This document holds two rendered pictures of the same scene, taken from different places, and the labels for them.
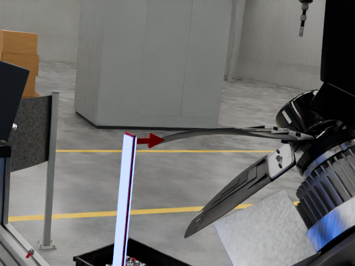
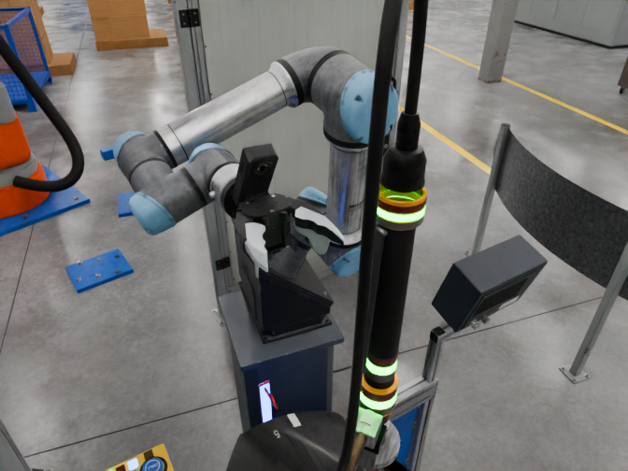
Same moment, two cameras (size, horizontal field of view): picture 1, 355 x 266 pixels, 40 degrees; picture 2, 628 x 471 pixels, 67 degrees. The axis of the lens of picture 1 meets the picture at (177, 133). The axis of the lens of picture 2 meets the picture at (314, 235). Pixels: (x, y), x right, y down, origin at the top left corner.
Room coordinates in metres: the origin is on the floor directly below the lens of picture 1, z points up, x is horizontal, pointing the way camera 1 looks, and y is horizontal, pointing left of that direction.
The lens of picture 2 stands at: (0.89, -0.57, 2.01)
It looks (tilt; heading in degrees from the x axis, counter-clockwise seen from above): 34 degrees down; 97
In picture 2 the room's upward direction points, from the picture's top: straight up
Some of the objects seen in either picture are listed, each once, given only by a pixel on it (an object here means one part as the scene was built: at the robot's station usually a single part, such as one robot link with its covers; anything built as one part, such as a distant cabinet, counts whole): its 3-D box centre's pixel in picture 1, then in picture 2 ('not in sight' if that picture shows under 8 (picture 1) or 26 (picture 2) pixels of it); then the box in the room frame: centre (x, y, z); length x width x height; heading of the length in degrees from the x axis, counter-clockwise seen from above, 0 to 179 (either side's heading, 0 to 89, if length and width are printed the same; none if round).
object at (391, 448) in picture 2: not in sight; (372, 426); (0.92, -0.22, 1.50); 0.09 x 0.07 x 0.10; 73
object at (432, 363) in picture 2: (1, 183); (434, 355); (1.12, 0.40, 0.96); 0.03 x 0.03 x 0.20; 38
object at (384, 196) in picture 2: not in sight; (399, 205); (0.93, -0.21, 1.80); 0.04 x 0.04 x 0.03
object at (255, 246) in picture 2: not in sight; (258, 259); (0.76, -0.08, 1.63); 0.09 x 0.03 x 0.06; 102
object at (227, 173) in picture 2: not in sight; (235, 191); (0.69, 0.09, 1.64); 0.08 x 0.05 x 0.08; 38
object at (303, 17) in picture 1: (302, 22); not in sight; (0.92, -0.21, 1.39); 0.01 x 0.01 x 0.05
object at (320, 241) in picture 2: not in sight; (320, 237); (0.84, -0.02, 1.63); 0.09 x 0.03 x 0.06; 153
